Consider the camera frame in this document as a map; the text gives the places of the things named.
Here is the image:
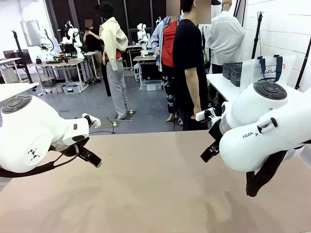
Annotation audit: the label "wooden background work desk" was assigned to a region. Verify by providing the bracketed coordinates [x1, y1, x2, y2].
[28, 58, 89, 94]

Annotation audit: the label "grey plastic lattice basket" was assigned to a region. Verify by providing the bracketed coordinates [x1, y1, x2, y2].
[230, 67, 244, 87]
[223, 62, 243, 80]

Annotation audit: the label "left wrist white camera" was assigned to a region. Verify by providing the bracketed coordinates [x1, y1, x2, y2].
[81, 113, 101, 129]

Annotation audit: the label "person's right hand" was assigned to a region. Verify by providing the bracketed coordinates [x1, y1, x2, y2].
[190, 106, 203, 120]

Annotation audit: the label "white side table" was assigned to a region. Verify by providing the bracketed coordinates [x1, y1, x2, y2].
[206, 72, 245, 102]

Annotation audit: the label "metal floor plate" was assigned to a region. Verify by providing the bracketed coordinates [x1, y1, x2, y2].
[95, 118, 122, 129]

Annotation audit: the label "mannequin with beige jacket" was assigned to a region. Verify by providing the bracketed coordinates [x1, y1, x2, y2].
[95, 1, 133, 120]

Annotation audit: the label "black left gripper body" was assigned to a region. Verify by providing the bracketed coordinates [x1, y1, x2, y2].
[50, 136, 91, 157]

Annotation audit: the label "person's right forearm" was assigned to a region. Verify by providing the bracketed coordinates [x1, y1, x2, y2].
[190, 84, 202, 109]

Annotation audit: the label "white height-adjustable table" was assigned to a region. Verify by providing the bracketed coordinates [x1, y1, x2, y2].
[0, 82, 39, 102]

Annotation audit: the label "black box under desk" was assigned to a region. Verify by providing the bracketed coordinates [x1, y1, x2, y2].
[140, 63, 163, 81]

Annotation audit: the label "black floor cable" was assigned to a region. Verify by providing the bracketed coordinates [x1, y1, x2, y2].
[88, 116, 116, 135]

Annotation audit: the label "background person in black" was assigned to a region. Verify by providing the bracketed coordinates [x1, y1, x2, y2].
[83, 19, 104, 78]

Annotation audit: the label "left arm black cable sleeve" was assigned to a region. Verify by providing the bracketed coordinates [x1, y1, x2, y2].
[0, 143, 81, 178]

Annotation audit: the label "small background desk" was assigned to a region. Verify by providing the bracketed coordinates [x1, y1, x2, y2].
[133, 55, 156, 73]

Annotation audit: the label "white plastic storage bin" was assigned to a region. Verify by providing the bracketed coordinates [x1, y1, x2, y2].
[62, 83, 82, 95]

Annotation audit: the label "wrist white camera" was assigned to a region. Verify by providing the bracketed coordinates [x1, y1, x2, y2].
[195, 107, 217, 122]
[81, 113, 101, 129]

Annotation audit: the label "mannequin blue shirt red top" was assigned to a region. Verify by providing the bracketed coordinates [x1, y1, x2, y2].
[151, 14, 183, 122]

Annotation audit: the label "grey wall panel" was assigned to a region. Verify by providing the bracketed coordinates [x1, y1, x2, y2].
[20, 20, 42, 47]

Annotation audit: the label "white background robot figure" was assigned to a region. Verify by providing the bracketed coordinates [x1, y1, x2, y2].
[137, 23, 149, 58]

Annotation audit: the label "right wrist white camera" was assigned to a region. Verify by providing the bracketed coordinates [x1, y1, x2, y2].
[195, 107, 217, 122]

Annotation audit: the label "translucent shopping bag navy handles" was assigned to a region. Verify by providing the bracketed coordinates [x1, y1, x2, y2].
[242, 54, 295, 86]

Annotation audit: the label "clear plastic storage bin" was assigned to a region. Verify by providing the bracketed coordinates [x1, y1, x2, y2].
[140, 79, 163, 92]

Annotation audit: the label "black tripod stand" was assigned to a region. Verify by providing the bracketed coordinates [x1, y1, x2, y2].
[11, 30, 34, 83]
[294, 36, 311, 90]
[251, 11, 265, 59]

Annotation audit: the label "person in black t-shirt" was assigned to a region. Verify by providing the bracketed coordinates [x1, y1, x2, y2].
[173, 0, 210, 132]

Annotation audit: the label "mannequin base plate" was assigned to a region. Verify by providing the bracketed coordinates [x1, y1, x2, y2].
[114, 110, 137, 121]

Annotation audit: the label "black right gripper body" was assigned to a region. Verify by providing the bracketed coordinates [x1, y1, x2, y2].
[208, 116, 223, 144]

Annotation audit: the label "dark plastic storage bin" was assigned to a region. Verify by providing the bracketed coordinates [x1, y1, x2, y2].
[40, 77, 57, 88]

